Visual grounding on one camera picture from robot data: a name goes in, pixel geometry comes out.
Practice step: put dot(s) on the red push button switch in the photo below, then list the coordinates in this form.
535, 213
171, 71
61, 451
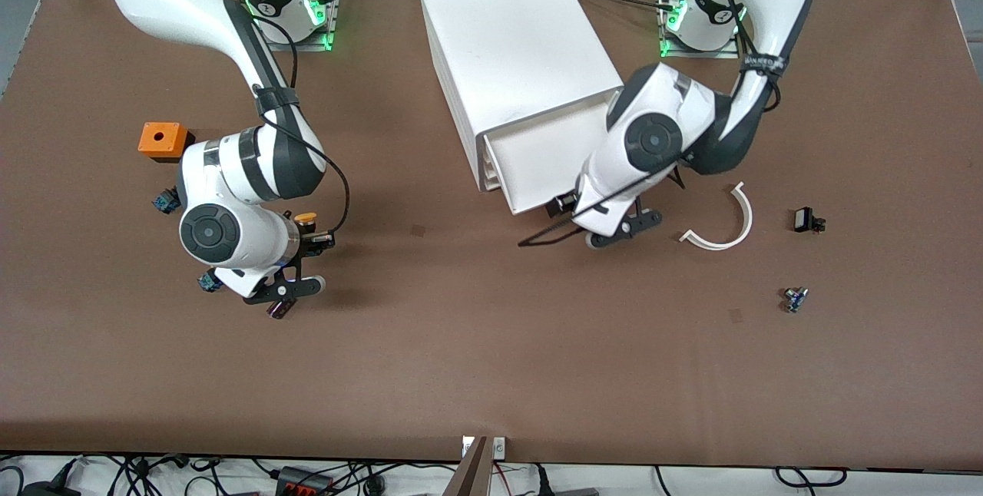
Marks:
163, 203

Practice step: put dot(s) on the small blue potentiometer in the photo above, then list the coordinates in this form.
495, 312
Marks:
795, 299

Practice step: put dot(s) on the purple cylindrical capacitor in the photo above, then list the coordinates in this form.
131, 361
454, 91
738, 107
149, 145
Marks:
279, 311

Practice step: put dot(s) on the small black switch component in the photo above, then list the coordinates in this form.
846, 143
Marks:
803, 219

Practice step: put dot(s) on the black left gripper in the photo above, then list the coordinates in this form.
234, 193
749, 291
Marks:
563, 203

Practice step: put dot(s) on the black power adapter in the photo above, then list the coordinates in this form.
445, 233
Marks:
46, 490

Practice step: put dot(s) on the white plastic drawer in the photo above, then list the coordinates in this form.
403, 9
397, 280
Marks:
492, 172
489, 160
537, 158
496, 183

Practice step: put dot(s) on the green push button switch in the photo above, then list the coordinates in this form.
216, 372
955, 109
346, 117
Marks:
208, 282

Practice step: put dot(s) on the white drawer cabinet shell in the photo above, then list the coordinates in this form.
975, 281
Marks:
507, 28

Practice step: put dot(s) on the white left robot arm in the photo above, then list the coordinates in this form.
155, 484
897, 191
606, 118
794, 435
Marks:
676, 97

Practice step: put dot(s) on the small white bracket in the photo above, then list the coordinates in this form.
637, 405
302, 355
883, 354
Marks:
499, 447
468, 447

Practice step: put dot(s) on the brown wooden post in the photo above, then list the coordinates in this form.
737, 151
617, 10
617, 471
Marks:
470, 477

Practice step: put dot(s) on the black power strip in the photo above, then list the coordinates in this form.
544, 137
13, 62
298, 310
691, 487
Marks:
303, 483

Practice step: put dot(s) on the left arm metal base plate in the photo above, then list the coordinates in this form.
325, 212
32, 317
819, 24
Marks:
729, 53

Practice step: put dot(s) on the white curved plastic strip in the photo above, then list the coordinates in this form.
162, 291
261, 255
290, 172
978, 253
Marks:
749, 218

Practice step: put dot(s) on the orange push button switch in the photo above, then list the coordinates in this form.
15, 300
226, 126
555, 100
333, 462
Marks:
306, 217

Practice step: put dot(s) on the orange button enclosure box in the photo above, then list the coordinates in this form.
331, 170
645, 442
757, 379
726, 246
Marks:
173, 145

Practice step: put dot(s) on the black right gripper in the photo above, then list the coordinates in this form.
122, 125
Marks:
310, 239

